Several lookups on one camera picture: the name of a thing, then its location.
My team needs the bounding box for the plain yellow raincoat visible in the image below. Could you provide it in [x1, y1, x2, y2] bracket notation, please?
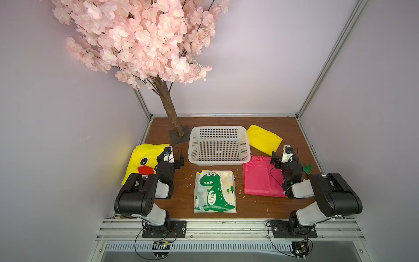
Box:
[247, 125, 283, 156]

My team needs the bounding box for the pink raincoat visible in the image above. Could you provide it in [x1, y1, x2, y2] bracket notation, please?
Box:
[243, 156, 287, 198]

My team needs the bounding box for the dinosaur print raincoat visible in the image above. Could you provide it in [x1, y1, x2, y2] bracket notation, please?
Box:
[194, 170, 237, 214]

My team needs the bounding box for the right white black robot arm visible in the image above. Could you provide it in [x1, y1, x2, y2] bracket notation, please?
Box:
[270, 146, 363, 236]

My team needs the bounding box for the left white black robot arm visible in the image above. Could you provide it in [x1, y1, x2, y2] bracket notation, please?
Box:
[114, 152, 184, 231]

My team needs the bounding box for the yellow duck face raincoat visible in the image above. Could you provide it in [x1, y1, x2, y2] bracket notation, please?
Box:
[121, 144, 171, 185]

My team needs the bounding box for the white plastic perforated basket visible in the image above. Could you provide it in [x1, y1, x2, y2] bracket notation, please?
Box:
[188, 126, 251, 166]

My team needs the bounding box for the green toy rake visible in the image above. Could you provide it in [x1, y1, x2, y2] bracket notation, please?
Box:
[301, 164, 314, 175]

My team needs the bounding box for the dark square tree base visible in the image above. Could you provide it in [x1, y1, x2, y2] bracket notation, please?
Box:
[169, 126, 191, 146]

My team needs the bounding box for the left small circuit board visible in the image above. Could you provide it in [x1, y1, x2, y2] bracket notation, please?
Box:
[152, 241, 172, 260]

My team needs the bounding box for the small circuit board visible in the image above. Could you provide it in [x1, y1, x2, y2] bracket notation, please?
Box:
[291, 241, 310, 260]
[152, 241, 172, 260]

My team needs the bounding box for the right small circuit board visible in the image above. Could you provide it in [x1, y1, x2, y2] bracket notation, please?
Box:
[291, 241, 310, 260]

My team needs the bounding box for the pink cherry blossom tree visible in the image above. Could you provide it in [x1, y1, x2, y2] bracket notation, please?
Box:
[53, 0, 230, 136]

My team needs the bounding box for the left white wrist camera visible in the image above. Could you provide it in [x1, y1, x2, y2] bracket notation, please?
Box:
[163, 146, 174, 163]

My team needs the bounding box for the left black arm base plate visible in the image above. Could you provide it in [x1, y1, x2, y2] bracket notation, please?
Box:
[142, 220, 187, 239]

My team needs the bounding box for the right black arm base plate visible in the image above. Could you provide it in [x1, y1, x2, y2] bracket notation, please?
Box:
[267, 220, 318, 239]

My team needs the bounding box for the aluminium front rail frame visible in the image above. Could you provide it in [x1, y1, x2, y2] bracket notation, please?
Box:
[87, 218, 376, 262]

